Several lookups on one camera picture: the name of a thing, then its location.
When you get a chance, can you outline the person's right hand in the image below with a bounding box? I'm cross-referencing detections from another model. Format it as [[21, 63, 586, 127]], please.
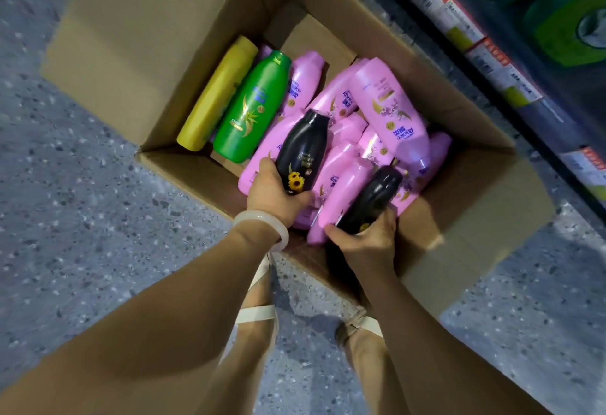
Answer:
[[324, 206, 399, 270]]

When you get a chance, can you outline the person's left hand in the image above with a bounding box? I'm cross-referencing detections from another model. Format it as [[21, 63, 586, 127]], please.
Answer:
[[246, 157, 316, 227]]

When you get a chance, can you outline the black shampoo bottle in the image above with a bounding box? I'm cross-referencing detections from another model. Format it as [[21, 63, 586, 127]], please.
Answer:
[[275, 109, 331, 196], [335, 165, 404, 236]]

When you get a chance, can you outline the person's right forearm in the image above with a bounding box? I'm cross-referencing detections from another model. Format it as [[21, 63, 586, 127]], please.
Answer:
[[351, 258, 556, 415]]

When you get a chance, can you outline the person's left forearm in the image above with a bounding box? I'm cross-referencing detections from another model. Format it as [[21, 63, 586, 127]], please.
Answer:
[[0, 220, 285, 415]]

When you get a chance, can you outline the white jade bangle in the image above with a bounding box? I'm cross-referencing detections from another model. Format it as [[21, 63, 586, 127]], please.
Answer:
[[231, 210, 290, 252]]

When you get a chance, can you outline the person's right beige sandal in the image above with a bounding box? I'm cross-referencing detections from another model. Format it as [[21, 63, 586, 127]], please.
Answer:
[[335, 307, 384, 349]]

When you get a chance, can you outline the person's beige sandal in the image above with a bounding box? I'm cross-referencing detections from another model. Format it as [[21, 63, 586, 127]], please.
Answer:
[[236, 253, 278, 326], [335, 307, 384, 349]]

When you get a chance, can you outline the green shampoo bottle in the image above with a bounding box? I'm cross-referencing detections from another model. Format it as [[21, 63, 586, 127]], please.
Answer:
[[213, 50, 293, 164]]

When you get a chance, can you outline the person's left beige sandal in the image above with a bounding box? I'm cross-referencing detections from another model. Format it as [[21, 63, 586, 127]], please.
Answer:
[[236, 253, 278, 326]]

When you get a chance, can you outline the pile of pink shampoo bottles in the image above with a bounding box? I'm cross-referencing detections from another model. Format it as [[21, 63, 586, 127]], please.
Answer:
[[238, 45, 453, 246]]

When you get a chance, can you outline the yellow shampoo bottle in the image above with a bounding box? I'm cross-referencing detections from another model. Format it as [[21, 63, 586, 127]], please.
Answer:
[[176, 35, 259, 151]]

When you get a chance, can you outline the person's right leg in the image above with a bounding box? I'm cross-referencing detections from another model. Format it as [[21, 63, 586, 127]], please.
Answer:
[[335, 308, 409, 415]]

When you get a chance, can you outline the person's leg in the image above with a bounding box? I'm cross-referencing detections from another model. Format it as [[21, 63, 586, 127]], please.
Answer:
[[335, 308, 409, 415], [208, 254, 279, 415]]

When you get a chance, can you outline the person's left leg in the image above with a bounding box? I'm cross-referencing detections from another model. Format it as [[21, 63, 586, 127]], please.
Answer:
[[208, 254, 279, 415]]

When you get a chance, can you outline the white red shelf price label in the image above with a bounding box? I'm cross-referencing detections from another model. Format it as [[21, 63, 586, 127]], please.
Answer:
[[388, 0, 487, 52], [560, 146, 606, 203], [466, 38, 544, 109]]

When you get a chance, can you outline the open brown cardboard box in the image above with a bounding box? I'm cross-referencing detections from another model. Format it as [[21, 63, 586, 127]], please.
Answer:
[[40, 0, 557, 321]]

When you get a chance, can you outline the dark store shelf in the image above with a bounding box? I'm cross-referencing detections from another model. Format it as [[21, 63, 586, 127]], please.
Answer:
[[369, 0, 606, 222]]

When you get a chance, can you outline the green detergent package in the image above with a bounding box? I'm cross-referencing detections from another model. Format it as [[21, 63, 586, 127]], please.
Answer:
[[523, 0, 606, 68]]

